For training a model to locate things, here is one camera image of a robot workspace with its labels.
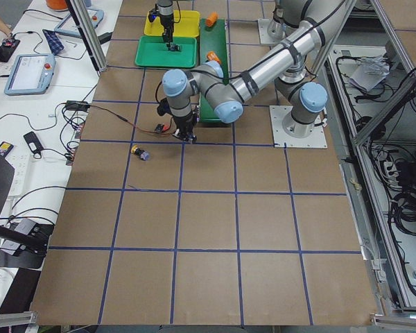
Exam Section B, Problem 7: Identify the near teach pendant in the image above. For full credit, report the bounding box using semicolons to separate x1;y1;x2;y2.
4;53;55;96

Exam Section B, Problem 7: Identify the blue checkered cloth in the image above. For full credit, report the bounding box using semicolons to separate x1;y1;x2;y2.
42;29;64;56

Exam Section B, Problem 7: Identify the red black power cable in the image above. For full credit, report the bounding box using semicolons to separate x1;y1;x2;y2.
60;100;181;138

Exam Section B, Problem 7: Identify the green conveyor belt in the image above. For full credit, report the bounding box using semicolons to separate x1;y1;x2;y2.
198;19;229;126

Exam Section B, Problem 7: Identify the orange cylinder labelled 4680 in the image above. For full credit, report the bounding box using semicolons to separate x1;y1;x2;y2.
206;51;222;65

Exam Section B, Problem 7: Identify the white power strip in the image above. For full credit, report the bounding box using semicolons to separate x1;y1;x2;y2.
6;153;32;197

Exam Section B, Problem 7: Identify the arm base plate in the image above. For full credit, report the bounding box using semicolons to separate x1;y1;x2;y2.
257;19;286;45
270;105;327;149

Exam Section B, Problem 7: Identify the yellow plastic tray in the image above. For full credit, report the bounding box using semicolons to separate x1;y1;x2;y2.
144;10;200;37

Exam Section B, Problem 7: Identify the aluminium frame post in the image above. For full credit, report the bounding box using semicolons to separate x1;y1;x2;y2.
66;0;107;73

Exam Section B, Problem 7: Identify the lone yellow push button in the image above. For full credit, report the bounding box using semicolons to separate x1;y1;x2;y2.
131;145;150;161

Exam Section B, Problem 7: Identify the plain orange cylinder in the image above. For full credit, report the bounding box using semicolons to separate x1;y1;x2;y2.
205;12;218;27

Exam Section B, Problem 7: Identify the small motor controller board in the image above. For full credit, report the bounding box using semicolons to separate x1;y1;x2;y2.
155;123;168;133

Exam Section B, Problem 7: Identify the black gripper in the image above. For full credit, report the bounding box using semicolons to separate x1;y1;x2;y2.
157;99;198;144
148;9;174;49

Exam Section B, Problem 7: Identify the green plastic tray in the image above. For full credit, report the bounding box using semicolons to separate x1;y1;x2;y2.
135;35;198;68

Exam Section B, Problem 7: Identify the black power adapter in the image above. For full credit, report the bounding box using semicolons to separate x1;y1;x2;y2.
98;32;112;45

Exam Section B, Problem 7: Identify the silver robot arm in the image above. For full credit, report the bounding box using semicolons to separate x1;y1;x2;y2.
157;1;352;143
148;0;178;51

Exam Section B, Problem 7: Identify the far teach pendant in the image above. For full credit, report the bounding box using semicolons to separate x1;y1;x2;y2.
54;9;105;39

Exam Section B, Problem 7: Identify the teach pendant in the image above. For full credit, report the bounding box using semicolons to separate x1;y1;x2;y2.
4;53;55;96
54;9;105;39

